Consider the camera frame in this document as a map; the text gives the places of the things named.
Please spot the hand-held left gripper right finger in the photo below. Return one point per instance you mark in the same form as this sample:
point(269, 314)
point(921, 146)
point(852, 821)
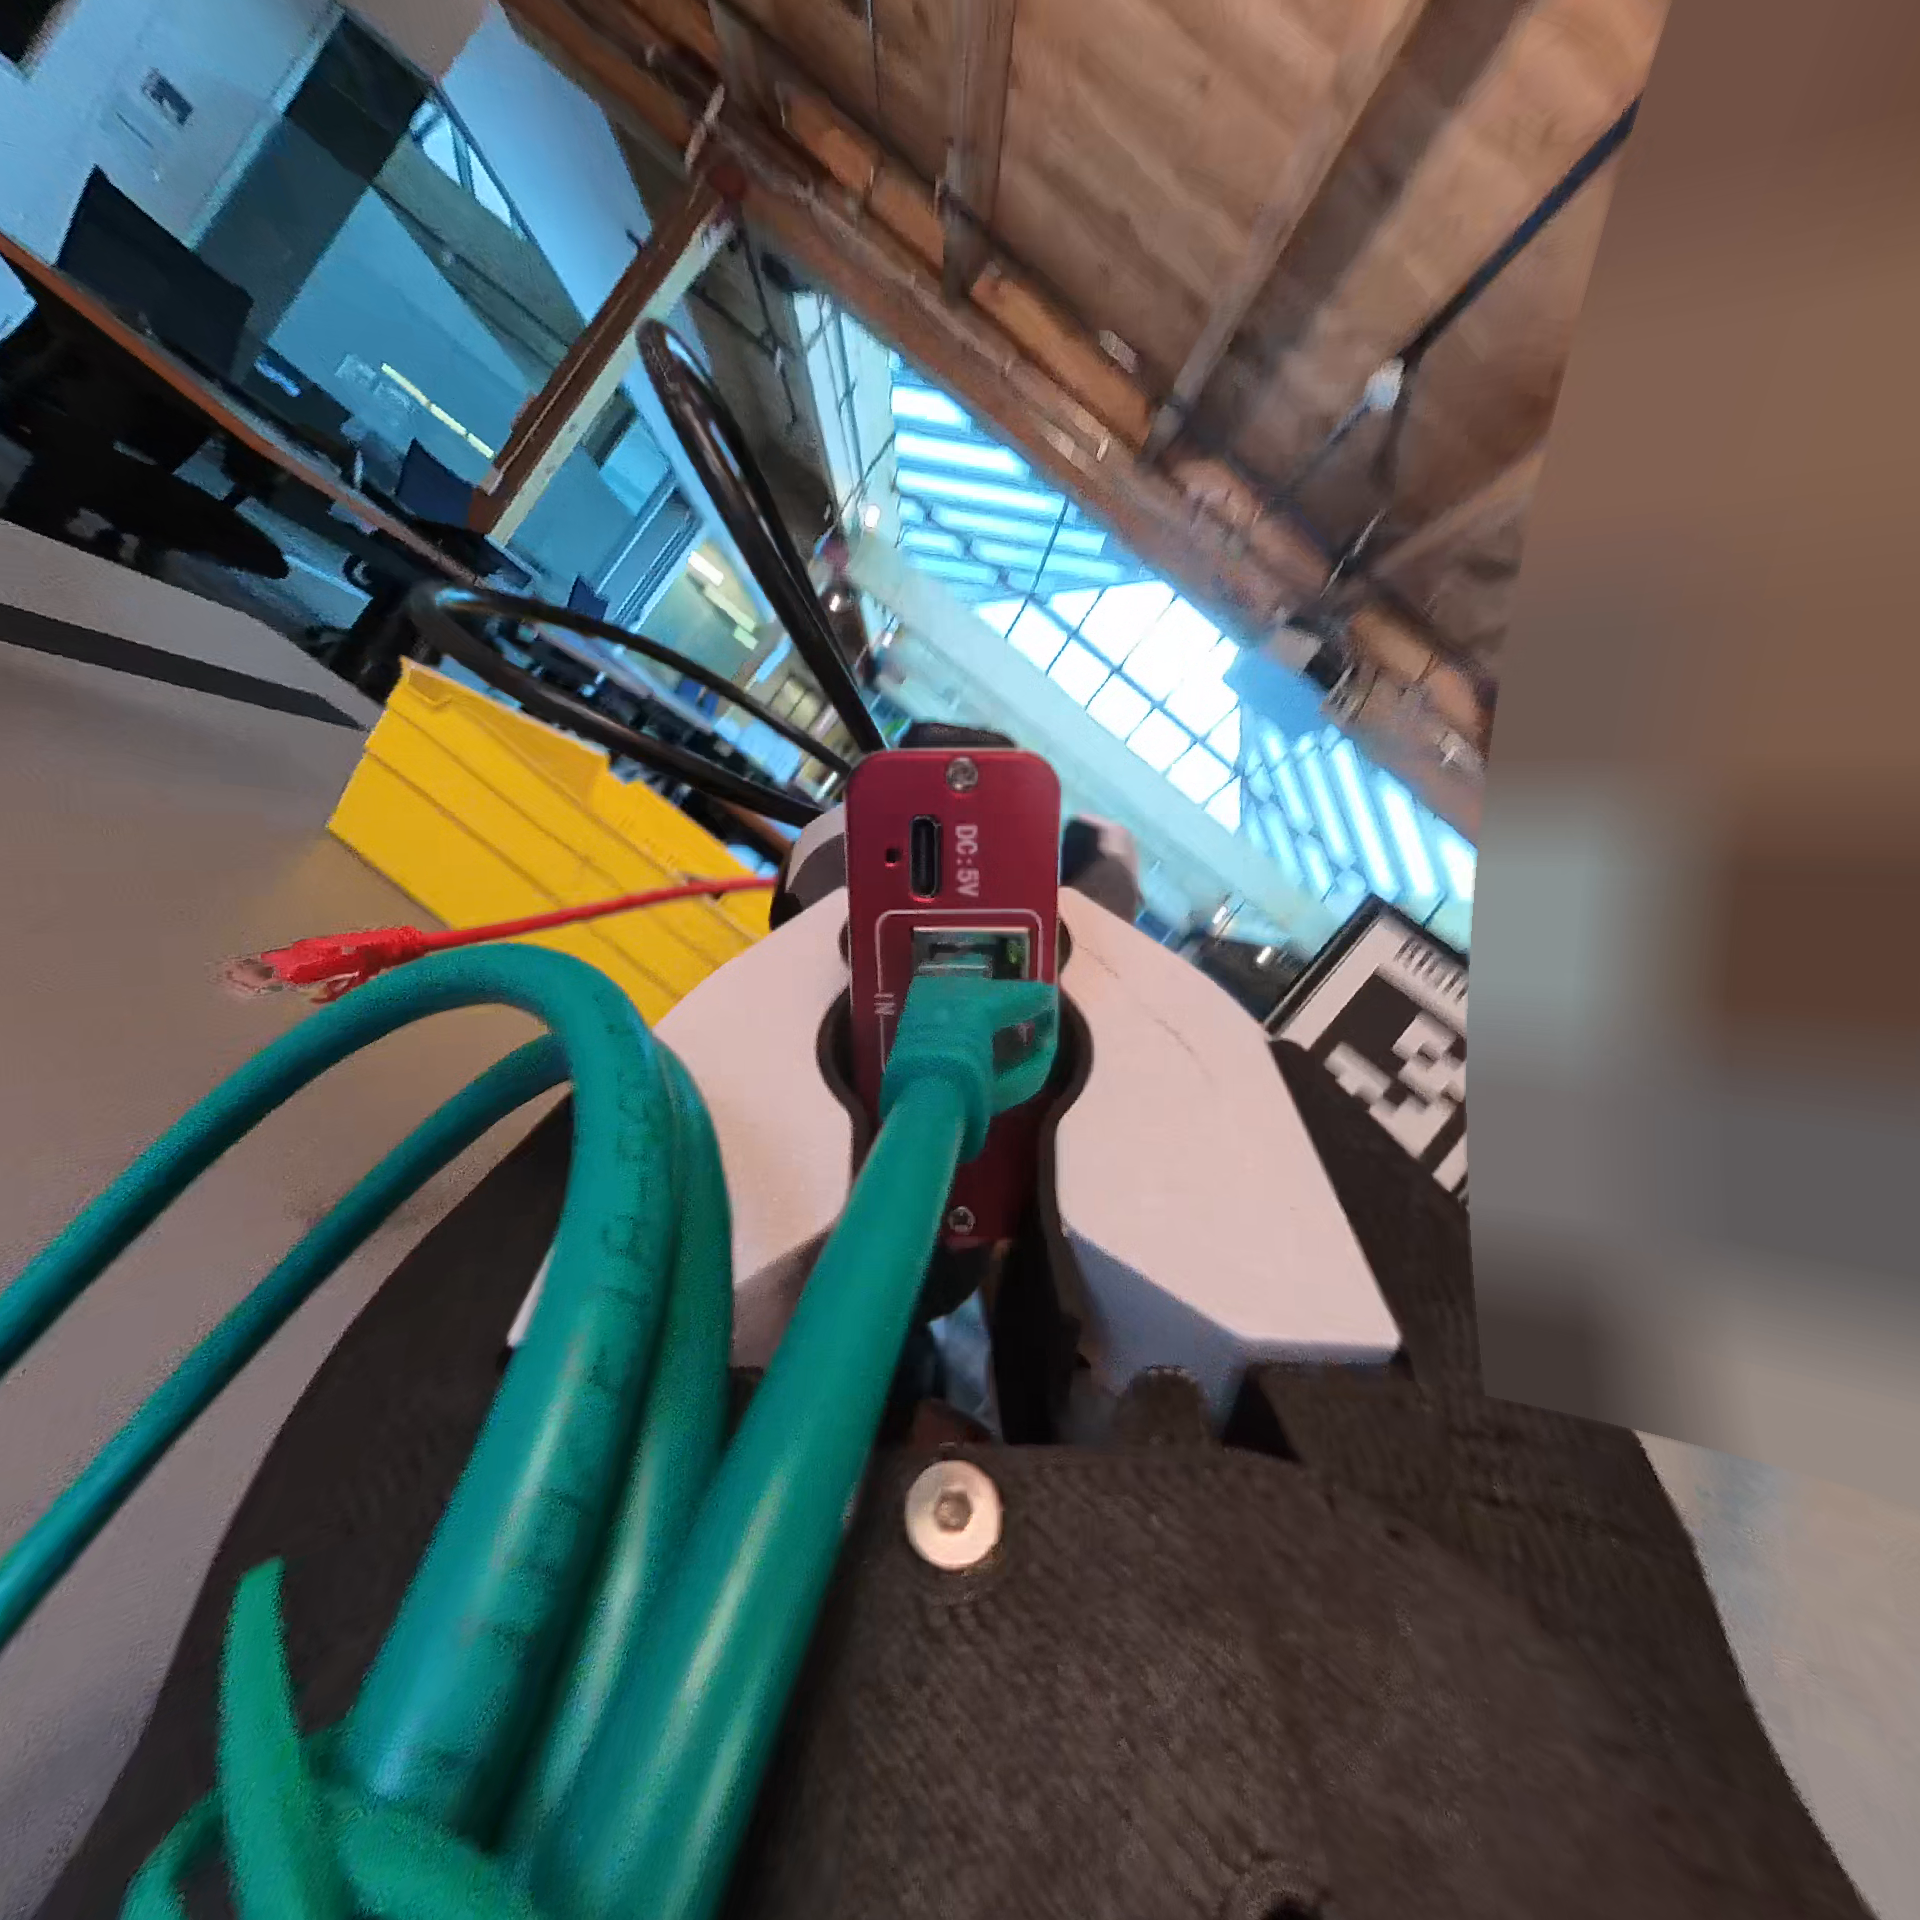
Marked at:
point(1230, 1201)

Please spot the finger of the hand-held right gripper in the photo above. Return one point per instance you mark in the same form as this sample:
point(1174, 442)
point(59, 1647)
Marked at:
point(818, 871)
point(1103, 871)

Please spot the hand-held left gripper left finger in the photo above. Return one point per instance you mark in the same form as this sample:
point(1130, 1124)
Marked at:
point(764, 1124)

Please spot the red ethernet splitter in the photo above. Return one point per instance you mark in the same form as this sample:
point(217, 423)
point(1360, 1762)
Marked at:
point(953, 840)

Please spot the yellow plastic bin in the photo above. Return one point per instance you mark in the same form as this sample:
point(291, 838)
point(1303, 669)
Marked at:
point(494, 810)

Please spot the grey desk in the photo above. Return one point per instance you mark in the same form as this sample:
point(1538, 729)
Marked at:
point(150, 824)

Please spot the black framed marker sign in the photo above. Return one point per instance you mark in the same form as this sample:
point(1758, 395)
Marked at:
point(1395, 1050)

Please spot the black tape strip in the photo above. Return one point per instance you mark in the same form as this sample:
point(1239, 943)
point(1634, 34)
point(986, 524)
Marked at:
point(150, 660)

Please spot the person's pale sweater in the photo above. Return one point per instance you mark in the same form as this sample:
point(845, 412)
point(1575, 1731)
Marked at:
point(1815, 1650)

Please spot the wooden office table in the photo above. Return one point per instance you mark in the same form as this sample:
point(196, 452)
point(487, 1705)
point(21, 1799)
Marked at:
point(224, 404)

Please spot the wooden post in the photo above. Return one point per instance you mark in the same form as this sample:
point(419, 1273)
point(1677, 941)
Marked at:
point(600, 360)

